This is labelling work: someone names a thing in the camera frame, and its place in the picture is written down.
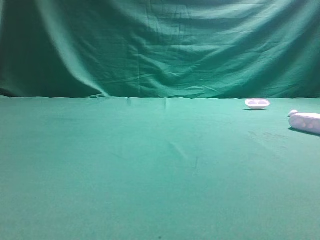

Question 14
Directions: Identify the white bluetooth earphone case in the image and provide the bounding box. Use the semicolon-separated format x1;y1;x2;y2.
288;113;320;135

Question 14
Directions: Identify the green table cloth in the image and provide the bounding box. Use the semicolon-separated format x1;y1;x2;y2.
0;97;320;240

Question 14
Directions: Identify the small white earbud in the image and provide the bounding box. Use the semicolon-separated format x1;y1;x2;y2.
288;109;298;118

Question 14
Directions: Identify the green backdrop cloth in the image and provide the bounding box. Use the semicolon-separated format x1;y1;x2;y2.
0;0;320;99

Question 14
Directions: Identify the white earphone case half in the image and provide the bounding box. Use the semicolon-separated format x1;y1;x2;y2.
244;98;270;110

